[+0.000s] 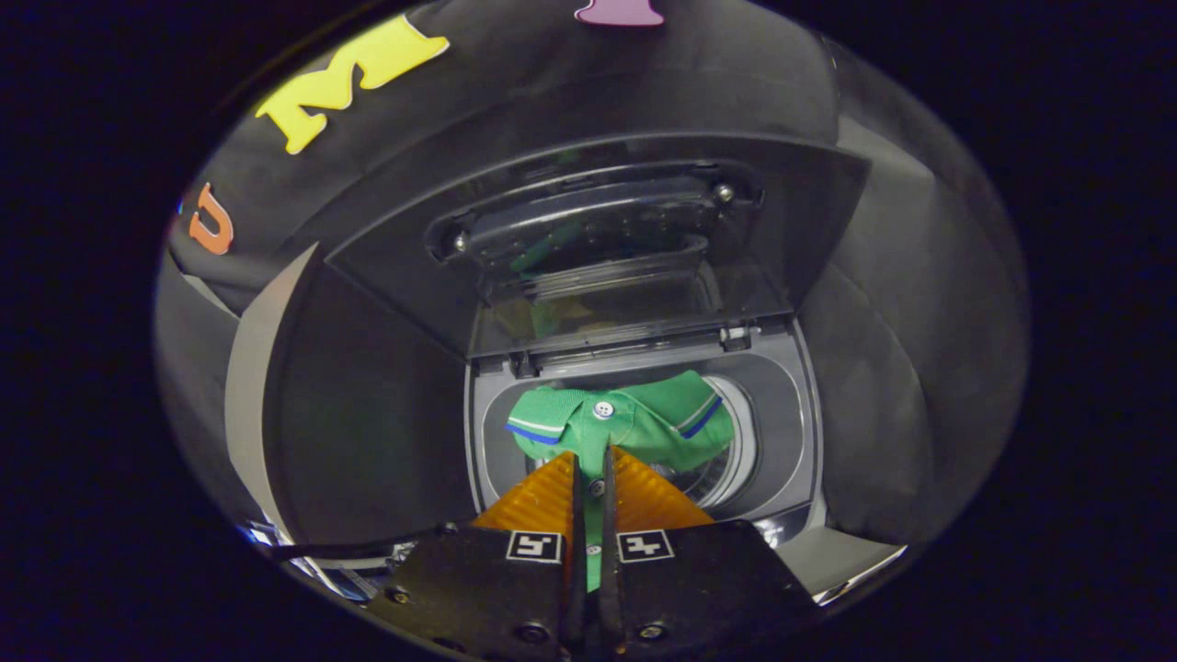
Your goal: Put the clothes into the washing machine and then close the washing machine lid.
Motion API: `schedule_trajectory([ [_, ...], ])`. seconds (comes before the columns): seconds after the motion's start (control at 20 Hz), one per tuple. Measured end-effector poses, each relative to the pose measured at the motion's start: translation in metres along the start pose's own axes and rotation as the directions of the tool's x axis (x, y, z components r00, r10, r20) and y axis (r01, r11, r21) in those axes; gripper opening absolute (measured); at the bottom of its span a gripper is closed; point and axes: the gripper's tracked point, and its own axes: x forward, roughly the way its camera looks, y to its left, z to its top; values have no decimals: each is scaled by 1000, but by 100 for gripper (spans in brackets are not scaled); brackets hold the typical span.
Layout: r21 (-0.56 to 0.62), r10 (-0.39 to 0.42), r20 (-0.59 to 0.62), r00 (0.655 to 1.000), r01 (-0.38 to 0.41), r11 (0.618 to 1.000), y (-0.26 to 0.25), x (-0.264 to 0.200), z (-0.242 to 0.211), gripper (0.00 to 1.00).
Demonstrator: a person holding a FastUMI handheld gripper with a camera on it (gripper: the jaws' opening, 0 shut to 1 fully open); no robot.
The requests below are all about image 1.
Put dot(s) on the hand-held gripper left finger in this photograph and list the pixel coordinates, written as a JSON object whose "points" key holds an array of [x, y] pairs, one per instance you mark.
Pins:
{"points": [[487, 588]]}

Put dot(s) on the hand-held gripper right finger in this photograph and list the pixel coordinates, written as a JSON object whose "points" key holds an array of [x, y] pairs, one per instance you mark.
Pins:
{"points": [[690, 579]]}

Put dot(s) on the green polo shirt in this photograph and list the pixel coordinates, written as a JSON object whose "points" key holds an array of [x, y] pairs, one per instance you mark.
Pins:
{"points": [[644, 423]]}

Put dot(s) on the dark washing machine lid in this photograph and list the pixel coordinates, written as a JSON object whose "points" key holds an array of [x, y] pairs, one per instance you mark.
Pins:
{"points": [[588, 230]]}

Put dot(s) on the grey cabinet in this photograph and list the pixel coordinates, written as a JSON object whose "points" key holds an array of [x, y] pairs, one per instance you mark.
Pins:
{"points": [[368, 414]]}

